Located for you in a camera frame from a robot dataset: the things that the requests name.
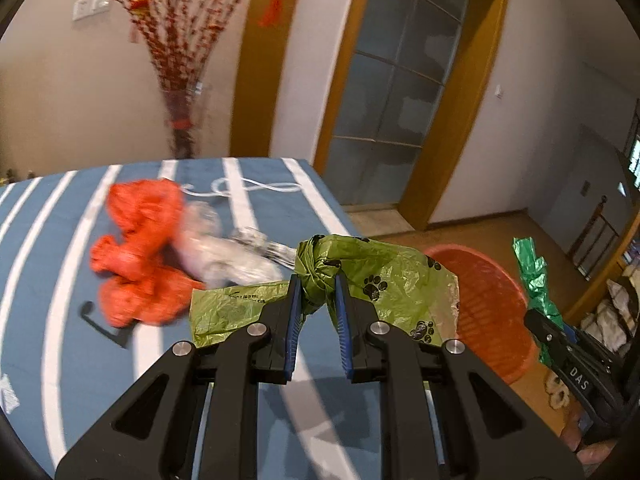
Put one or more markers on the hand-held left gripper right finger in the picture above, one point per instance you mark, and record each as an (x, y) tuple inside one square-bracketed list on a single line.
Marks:
[(342, 330)]

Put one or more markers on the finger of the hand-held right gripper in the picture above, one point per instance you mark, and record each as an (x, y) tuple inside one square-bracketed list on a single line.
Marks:
[(547, 332)]

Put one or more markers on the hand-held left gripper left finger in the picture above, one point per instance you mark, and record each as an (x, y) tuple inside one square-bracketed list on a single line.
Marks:
[(294, 330)]

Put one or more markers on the shiny green plastic bag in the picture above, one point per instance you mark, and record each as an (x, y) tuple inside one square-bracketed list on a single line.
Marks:
[(537, 280)]

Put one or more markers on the orange basket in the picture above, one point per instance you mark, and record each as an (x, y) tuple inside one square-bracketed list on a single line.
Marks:
[(490, 320)]

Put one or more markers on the green paw print bag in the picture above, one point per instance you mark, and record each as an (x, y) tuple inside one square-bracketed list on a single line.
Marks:
[(400, 270)]

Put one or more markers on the crumpled clear plastic bag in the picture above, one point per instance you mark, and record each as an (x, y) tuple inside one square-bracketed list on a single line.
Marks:
[(220, 255)]

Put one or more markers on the wooden chair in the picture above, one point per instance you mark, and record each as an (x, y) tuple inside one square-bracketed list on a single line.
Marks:
[(601, 215)]

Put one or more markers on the large orange plastic bag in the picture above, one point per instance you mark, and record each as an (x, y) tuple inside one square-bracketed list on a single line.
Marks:
[(135, 290)]

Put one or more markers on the small orange plastic bag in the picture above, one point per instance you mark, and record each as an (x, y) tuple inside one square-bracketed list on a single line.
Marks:
[(150, 205)]

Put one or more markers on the glass vase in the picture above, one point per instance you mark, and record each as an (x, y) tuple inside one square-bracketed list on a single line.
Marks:
[(182, 125)]

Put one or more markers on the wooden glass-pane door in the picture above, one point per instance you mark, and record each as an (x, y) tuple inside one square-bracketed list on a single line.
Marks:
[(390, 100)]

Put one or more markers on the blue white striped tablecloth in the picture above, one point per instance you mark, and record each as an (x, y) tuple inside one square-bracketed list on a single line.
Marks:
[(50, 260)]

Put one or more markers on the red berry branches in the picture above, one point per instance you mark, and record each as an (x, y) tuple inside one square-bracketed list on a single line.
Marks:
[(170, 35)]

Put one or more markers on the wooden wall trim panel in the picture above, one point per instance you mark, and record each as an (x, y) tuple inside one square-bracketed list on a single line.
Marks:
[(262, 85)]

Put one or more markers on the white wall socket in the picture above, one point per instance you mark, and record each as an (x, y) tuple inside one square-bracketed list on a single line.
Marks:
[(82, 10)]

